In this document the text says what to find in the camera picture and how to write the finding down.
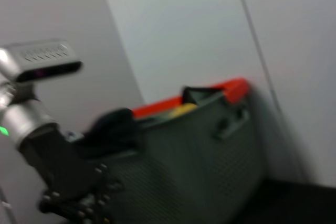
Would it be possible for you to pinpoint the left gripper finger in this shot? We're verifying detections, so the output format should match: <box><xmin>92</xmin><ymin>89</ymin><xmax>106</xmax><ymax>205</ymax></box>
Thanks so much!
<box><xmin>38</xmin><ymin>191</ymin><xmax>111</xmax><ymax>224</ymax></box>
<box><xmin>93</xmin><ymin>163</ymin><xmax>124</xmax><ymax>204</ymax></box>

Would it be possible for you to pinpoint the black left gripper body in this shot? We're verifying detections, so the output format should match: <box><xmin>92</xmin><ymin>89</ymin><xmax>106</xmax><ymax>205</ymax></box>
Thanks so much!
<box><xmin>18</xmin><ymin>125</ymin><xmax>96</xmax><ymax>196</ymax></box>

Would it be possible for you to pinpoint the grey perforated storage box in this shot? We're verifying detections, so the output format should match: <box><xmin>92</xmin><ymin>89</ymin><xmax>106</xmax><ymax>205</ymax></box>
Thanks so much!
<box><xmin>73</xmin><ymin>87</ymin><xmax>266</xmax><ymax>224</ymax></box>

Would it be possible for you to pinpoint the black tablecloth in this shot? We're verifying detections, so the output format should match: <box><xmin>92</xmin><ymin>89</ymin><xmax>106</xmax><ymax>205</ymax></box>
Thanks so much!
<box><xmin>230</xmin><ymin>178</ymin><xmax>336</xmax><ymax>224</ymax></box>

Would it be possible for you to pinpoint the dark grey cloth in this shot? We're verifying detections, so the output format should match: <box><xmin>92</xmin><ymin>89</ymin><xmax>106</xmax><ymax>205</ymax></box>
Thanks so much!
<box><xmin>83</xmin><ymin>106</ymin><xmax>143</xmax><ymax>157</ymax></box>

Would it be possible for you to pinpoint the yellow cloth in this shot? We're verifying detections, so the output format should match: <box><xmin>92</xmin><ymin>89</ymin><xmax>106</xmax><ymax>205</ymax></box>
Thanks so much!
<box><xmin>169</xmin><ymin>103</ymin><xmax>198</xmax><ymax>118</ymax></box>

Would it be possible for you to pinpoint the white partition panel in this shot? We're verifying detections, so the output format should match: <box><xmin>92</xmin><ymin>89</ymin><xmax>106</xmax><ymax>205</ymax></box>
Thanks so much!
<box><xmin>0</xmin><ymin>0</ymin><xmax>145</xmax><ymax>224</ymax></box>
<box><xmin>233</xmin><ymin>0</ymin><xmax>336</xmax><ymax>190</ymax></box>
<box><xmin>96</xmin><ymin>0</ymin><xmax>302</xmax><ymax>183</ymax></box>

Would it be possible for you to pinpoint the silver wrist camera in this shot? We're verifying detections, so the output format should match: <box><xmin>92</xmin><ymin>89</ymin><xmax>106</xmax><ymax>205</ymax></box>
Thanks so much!
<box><xmin>0</xmin><ymin>39</ymin><xmax>84</xmax><ymax>83</ymax></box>

